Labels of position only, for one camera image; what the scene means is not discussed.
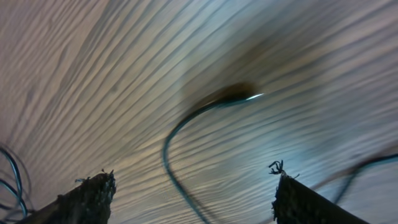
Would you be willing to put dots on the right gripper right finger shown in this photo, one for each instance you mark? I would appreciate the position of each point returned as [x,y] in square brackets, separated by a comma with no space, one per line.
[297,204]

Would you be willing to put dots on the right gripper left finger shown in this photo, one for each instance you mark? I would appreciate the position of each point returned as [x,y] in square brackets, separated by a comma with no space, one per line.
[89,203]

